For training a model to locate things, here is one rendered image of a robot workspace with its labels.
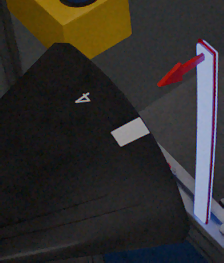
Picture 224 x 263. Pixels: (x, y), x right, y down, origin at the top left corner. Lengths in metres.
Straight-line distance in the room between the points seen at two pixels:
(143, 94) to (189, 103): 0.17
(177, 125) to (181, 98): 0.09
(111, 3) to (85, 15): 0.04
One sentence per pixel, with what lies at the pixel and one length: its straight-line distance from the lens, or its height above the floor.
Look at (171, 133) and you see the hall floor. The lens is 2.20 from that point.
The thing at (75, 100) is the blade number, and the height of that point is 1.18.
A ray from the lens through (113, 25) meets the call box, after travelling 1.05.
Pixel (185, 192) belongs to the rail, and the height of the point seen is 0.85.
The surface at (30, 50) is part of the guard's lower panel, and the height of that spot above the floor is 0.48.
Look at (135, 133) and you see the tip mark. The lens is 0.77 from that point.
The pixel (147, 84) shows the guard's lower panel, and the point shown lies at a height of 0.13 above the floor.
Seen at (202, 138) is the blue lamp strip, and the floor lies 1.04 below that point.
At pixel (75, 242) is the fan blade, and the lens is 0.71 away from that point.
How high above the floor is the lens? 1.78
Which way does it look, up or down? 52 degrees down
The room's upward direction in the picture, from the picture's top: 8 degrees counter-clockwise
